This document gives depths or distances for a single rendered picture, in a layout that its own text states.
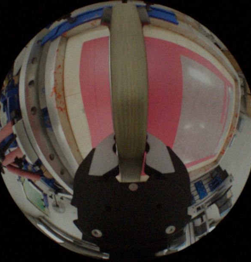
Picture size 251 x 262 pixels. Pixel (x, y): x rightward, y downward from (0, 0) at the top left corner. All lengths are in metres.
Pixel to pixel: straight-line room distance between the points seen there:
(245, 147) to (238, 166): 0.68
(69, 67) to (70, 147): 0.20
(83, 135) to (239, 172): 4.06
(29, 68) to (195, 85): 0.40
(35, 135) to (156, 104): 0.29
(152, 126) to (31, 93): 0.30
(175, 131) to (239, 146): 3.64
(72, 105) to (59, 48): 0.16
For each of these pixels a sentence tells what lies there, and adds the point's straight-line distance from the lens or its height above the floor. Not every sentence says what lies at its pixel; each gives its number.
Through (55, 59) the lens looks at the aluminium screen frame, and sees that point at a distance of 0.23.
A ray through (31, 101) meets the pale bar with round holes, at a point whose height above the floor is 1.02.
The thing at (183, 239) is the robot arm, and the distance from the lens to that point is 0.76.
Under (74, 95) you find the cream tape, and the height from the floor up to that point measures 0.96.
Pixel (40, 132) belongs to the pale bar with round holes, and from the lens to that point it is 0.25.
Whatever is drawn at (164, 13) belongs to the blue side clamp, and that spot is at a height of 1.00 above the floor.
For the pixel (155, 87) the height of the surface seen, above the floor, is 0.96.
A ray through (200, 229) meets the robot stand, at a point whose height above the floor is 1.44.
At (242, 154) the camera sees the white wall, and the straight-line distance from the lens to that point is 3.79.
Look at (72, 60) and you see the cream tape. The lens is 0.23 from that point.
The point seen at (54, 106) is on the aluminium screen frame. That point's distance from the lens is 0.21.
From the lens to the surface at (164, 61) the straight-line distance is 0.20.
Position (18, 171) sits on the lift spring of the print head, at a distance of 0.69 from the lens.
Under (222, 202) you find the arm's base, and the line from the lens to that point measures 0.99.
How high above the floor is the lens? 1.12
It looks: 63 degrees down
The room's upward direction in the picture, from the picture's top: 178 degrees counter-clockwise
